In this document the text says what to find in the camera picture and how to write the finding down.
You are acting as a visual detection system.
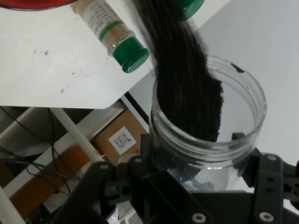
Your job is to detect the white table leg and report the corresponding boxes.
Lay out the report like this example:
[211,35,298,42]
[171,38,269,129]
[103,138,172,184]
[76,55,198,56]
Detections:
[50,108,105,163]

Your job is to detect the thin black cable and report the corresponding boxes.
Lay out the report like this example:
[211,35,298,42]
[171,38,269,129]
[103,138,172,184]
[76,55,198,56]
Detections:
[0,108,81,194]

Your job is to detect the red bowl with black rim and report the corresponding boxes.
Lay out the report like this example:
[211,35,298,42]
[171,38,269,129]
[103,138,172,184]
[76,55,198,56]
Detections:
[0,0,78,11]

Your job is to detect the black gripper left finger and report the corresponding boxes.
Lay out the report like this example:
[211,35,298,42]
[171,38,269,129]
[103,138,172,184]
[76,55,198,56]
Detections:
[55,133,213,224]

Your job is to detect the clear plastic jar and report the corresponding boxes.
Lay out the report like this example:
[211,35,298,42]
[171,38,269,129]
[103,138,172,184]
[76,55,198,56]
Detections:
[148,55,268,191]

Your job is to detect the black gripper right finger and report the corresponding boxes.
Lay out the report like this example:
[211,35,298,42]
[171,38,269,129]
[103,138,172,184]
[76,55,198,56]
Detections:
[240,148,299,224]

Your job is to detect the green capped spice bottle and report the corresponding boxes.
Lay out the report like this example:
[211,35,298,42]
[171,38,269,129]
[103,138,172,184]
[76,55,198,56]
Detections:
[178,0,206,21]
[71,0,150,74]

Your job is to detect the black grains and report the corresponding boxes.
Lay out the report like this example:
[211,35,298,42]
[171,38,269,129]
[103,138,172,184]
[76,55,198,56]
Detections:
[133,0,224,143]

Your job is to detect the cardboard box with white label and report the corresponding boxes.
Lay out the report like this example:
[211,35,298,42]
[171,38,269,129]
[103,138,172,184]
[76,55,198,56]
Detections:
[93,109,150,164]

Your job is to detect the orange brown cardboard box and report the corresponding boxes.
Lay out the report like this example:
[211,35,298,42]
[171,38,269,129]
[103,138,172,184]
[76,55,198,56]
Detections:
[9,144,92,210]

